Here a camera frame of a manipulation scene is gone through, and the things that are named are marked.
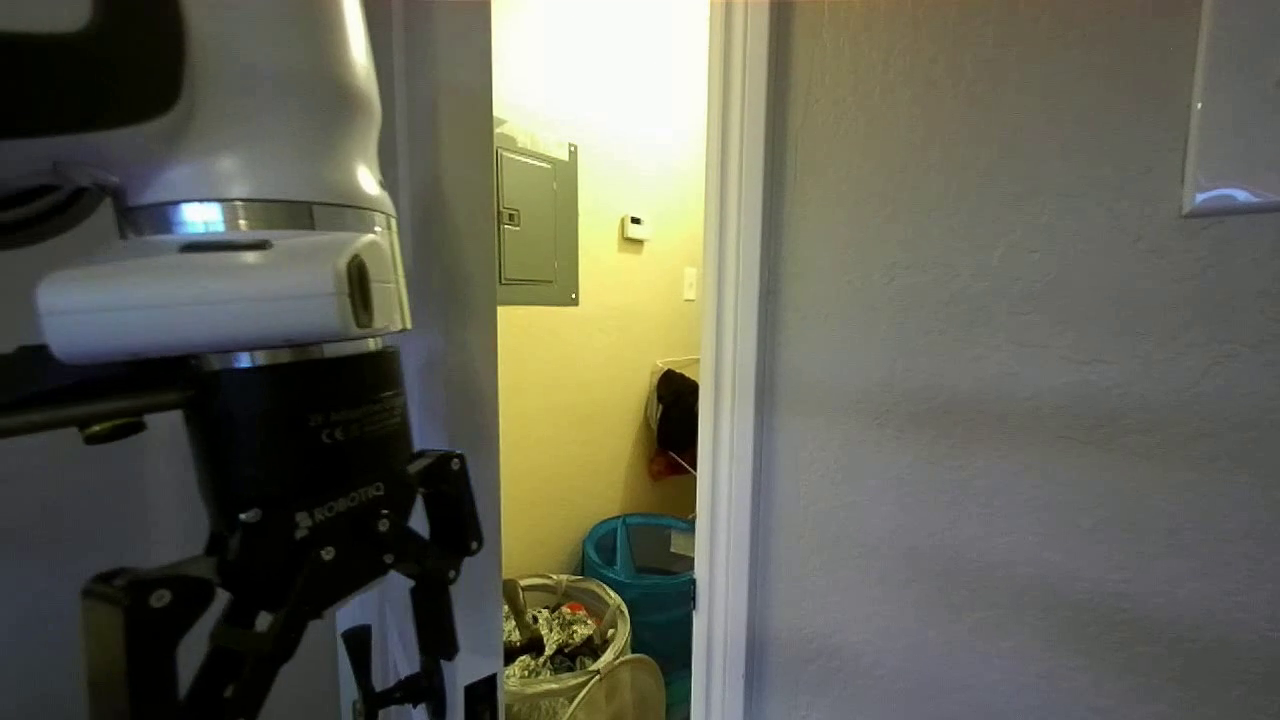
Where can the white mesh laundry basket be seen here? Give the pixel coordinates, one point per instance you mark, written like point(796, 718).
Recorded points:
point(570, 653)

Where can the white door frame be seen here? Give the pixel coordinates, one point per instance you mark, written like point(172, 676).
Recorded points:
point(734, 231)

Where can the blue trash bin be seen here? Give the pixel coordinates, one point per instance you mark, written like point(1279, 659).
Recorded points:
point(647, 563)

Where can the white panel door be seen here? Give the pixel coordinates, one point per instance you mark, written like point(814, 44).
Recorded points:
point(78, 509)

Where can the white wall thermostat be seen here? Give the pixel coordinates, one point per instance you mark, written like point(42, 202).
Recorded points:
point(634, 231)

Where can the grey electrical panel box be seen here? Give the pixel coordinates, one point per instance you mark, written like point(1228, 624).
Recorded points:
point(539, 224)

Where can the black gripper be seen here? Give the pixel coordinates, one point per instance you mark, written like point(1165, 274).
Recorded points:
point(317, 497)

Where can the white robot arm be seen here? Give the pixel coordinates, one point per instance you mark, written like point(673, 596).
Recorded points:
point(255, 291)

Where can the black hanging bag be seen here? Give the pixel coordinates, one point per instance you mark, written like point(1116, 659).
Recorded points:
point(673, 422)

